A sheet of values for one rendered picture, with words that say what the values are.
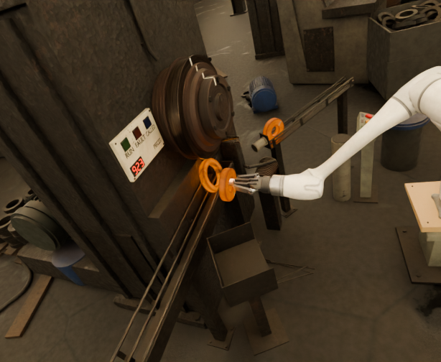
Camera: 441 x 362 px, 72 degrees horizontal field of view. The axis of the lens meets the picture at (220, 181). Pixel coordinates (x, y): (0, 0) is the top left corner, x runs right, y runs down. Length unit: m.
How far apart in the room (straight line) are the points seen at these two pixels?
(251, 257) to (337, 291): 0.73
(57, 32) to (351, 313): 1.79
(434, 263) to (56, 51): 2.00
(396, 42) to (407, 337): 2.37
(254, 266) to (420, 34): 2.59
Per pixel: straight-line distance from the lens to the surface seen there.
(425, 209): 1.88
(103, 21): 1.24
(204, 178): 1.53
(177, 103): 1.25
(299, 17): 4.03
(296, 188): 1.25
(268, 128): 1.90
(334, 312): 1.89
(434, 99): 1.21
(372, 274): 2.04
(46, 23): 1.08
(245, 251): 1.39
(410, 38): 3.31
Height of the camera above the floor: 1.67
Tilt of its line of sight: 36 degrees down
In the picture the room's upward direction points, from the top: 18 degrees counter-clockwise
